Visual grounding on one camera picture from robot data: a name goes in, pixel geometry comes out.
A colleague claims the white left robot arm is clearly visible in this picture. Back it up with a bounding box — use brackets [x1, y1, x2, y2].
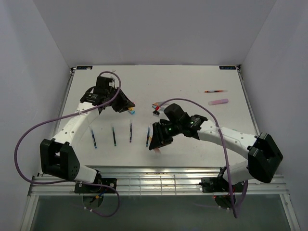
[40, 87, 135, 192]

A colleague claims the purple thin pen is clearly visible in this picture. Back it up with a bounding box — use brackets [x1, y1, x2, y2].
[129, 120, 133, 143]

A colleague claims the green thin pen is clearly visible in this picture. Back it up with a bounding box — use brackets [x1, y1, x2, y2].
[111, 125, 117, 147]

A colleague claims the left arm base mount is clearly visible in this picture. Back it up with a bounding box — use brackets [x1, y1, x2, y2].
[74, 178, 117, 194]

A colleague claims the teal thin pen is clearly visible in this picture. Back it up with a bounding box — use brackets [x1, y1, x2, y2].
[146, 123, 151, 147]

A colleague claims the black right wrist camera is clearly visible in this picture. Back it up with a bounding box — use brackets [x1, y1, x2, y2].
[164, 103, 185, 122]

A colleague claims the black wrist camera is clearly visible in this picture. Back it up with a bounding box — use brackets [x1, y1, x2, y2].
[93, 76, 114, 94]
[164, 103, 185, 122]

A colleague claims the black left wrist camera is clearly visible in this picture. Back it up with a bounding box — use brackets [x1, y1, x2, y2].
[93, 76, 114, 94]

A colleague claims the orange pink highlighter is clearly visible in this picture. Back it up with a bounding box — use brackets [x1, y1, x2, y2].
[149, 136, 161, 154]

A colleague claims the orange thin pen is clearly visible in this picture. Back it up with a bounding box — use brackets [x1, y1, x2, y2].
[204, 90, 228, 93]

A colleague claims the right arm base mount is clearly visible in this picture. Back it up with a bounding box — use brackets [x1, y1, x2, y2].
[199, 177, 245, 193]

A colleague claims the blue thin pen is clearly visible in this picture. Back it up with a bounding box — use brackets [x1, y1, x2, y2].
[90, 127, 97, 149]

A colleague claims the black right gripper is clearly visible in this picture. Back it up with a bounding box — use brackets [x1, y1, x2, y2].
[149, 121, 181, 149]

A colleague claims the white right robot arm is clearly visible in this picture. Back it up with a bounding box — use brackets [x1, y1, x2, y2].
[149, 115, 283, 191]

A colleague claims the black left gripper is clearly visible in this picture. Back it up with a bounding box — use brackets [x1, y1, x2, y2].
[106, 87, 136, 114]

